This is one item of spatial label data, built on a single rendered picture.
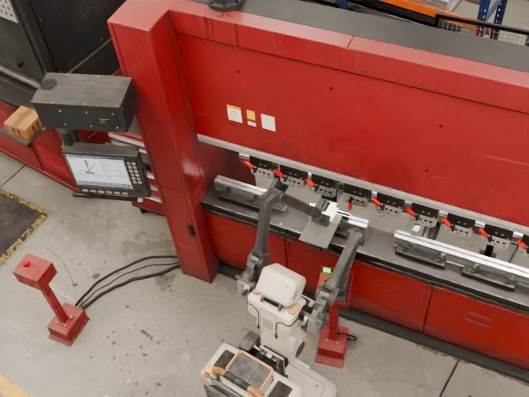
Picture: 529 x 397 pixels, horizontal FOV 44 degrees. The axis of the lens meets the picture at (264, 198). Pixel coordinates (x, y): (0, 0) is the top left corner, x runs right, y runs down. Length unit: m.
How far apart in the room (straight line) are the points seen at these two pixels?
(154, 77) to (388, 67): 1.23
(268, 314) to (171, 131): 1.17
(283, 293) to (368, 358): 1.47
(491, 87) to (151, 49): 1.64
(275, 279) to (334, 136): 0.82
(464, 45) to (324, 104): 0.75
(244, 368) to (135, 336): 1.45
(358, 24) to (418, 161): 0.76
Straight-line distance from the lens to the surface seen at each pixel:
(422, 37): 3.22
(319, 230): 4.02
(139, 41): 3.47
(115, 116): 3.59
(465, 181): 3.52
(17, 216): 5.92
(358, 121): 3.43
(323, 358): 4.68
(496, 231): 3.75
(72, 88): 3.73
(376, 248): 4.11
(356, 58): 3.16
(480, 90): 3.08
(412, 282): 4.16
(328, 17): 3.32
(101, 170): 3.93
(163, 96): 3.64
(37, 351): 5.13
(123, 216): 5.61
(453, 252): 4.03
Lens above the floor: 4.22
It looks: 50 degrees down
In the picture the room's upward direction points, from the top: 6 degrees counter-clockwise
